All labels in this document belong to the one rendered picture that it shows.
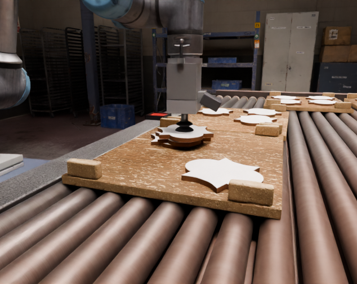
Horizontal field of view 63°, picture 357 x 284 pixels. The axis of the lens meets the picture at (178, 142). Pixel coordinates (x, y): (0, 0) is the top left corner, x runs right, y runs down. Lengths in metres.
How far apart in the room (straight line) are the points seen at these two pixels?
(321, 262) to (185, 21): 0.47
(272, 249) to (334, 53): 5.34
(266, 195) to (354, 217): 0.12
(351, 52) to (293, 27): 1.03
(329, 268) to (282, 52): 5.08
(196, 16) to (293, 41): 4.79
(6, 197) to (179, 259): 0.31
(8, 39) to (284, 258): 0.75
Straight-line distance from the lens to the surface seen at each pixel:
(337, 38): 5.61
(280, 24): 5.37
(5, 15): 0.84
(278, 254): 0.35
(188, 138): 0.60
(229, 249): 0.34
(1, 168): 0.77
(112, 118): 5.15
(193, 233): 0.37
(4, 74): 0.84
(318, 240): 0.39
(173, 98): 0.61
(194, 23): 0.62
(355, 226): 0.44
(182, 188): 0.44
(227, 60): 5.26
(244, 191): 0.40
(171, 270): 0.31
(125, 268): 0.32
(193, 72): 0.60
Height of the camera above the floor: 1.12
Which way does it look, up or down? 15 degrees down
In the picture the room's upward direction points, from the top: straight up
